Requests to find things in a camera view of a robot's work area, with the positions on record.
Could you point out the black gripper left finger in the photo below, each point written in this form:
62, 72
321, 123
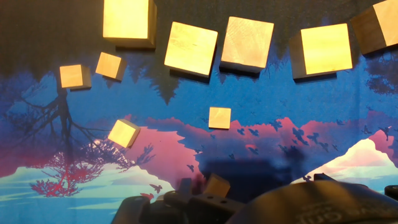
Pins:
199, 208

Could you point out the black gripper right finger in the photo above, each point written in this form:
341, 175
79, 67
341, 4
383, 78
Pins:
323, 178

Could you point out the small wooden cube block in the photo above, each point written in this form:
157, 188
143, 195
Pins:
217, 186
108, 65
71, 76
219, 117
122, 133

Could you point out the large wooden cube block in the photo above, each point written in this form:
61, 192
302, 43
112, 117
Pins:
247, 42
385, 21
190, 48
326, 48
126, 18

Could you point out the printed landscape cloth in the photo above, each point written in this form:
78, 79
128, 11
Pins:
264, 93

